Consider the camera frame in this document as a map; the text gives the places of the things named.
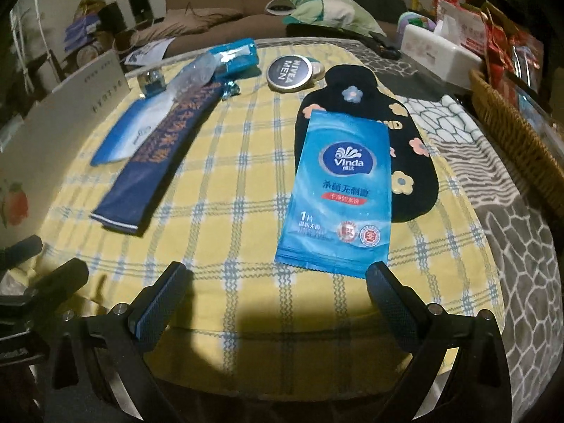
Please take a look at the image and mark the black remote control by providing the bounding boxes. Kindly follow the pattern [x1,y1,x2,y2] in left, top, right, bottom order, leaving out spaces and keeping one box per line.
[369,31,403,59]

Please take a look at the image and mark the green patterned pillow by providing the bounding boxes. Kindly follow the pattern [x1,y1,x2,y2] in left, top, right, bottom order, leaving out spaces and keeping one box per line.
[284,0,380,38]

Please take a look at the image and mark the round dark cream tin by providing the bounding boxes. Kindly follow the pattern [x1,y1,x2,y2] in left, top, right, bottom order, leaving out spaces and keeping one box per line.
[265,56,327,93]

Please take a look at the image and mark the clear plastic bag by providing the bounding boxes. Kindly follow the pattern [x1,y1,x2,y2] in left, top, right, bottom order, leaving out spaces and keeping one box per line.
[170,50,223,98]

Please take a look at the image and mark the black speaker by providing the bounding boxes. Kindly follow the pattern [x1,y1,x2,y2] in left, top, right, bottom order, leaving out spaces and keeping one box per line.
[99,2,124,31]
[128,0,153,23]

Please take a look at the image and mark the small glass jar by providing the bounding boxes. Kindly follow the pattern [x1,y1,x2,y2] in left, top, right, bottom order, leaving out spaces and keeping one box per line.
[140,68,167,98]

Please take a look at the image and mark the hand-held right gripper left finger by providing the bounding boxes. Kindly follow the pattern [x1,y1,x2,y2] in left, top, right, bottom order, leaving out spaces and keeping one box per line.
[53,261,195,423]

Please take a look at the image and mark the pile of red snack packets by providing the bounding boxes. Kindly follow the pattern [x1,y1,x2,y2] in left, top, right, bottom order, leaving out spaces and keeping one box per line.
[434,0,547,111]

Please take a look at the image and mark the white tissue box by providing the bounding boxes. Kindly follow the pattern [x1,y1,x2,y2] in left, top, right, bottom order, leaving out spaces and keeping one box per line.
[399,15,485,89]

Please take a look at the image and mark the white cardboard box peach print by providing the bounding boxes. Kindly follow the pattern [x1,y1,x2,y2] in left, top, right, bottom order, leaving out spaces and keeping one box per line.
[0,49,129,232]

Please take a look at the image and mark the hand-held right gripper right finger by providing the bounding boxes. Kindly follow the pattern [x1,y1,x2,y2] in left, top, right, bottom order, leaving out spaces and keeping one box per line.
[366,261,514,423]

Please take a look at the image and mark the blue wet wipe packet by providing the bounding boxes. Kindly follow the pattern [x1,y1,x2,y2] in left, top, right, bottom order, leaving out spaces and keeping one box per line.
[274,111,394,279]

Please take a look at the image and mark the blue foil packets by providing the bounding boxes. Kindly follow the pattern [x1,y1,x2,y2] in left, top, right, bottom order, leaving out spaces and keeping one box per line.
[210,38,259,81]

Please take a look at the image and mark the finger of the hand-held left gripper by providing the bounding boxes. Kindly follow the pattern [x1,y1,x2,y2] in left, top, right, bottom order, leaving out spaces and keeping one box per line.
[0,235,44,268]
[20,258,90,306]

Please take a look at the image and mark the dark grey cushion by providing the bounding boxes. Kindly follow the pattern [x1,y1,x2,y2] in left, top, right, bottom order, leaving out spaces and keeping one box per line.
[348,0,408,23]

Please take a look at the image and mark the blue and white packet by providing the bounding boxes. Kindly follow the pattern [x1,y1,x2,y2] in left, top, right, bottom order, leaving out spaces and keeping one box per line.
[91,96,170,167]

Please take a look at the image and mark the blue storage box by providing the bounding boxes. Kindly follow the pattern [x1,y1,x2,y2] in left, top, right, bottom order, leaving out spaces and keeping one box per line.
[64,13,100,51]

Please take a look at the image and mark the white printed paper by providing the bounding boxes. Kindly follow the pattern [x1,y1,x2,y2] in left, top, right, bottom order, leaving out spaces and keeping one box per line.
[124,39,176,68]

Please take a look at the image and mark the yellow checked cloth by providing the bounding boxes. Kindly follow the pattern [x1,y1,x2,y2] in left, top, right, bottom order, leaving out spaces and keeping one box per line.
[22,42,505,364]

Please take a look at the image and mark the wicker basket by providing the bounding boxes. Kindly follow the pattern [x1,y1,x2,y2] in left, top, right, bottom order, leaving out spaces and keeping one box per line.
[468,68,564,172]

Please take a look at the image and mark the brown sofa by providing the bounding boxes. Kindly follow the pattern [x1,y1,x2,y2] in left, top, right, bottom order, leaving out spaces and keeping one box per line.
[163,0,406,54]

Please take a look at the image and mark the purple plush toy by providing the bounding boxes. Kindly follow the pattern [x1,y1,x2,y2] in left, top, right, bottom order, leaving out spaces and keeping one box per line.
[398,11,437,36]

